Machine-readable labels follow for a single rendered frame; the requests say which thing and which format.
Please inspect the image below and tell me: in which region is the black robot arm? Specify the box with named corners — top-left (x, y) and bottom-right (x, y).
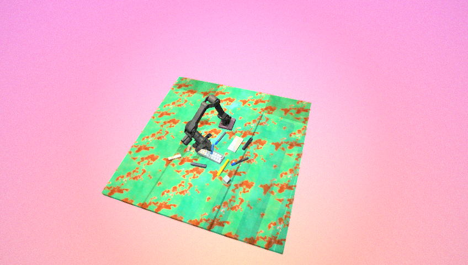
top-left (181, 94), bottom-right (232, 146)

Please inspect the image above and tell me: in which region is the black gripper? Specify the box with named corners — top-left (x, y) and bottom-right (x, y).
top-left (194, 133), bottom-right (212, 153)

